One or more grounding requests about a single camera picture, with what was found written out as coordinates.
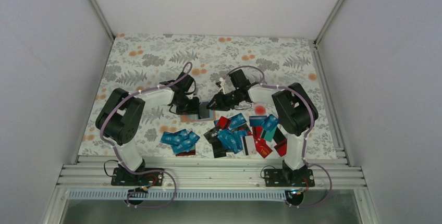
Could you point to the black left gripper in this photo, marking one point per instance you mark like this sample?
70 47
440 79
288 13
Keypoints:
193 110

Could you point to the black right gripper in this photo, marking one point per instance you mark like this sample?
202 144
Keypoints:
221 104

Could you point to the white stripe card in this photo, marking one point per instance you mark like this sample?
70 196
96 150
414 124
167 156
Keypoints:
249 145

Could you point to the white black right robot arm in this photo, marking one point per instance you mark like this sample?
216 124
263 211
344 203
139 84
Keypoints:
295 110

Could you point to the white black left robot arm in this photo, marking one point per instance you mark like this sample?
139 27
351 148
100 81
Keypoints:
119 119

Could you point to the blue card centre top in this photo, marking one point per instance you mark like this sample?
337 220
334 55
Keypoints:
237 121

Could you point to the red card centre top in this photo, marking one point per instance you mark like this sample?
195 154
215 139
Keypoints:
222 123

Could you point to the blue card right top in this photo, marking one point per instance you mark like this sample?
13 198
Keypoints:
270 123

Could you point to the black VIP card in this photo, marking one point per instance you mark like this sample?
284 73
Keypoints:
212 135

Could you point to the teal card right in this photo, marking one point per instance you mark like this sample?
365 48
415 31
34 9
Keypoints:
268 135

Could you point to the blue card left pile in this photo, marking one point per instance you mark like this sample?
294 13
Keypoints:
183 143

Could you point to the red VIP card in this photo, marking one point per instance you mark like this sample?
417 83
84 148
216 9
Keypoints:
262 147

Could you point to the red card far right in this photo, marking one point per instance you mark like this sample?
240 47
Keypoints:
281 148

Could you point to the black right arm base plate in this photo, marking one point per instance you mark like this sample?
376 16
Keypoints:
284 178

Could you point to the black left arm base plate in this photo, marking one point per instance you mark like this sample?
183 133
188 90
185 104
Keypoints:
121 177

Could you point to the aluminium rail frame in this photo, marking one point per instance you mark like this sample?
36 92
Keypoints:
212 173

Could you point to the grey slotted cable duct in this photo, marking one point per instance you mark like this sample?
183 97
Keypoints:
179 195

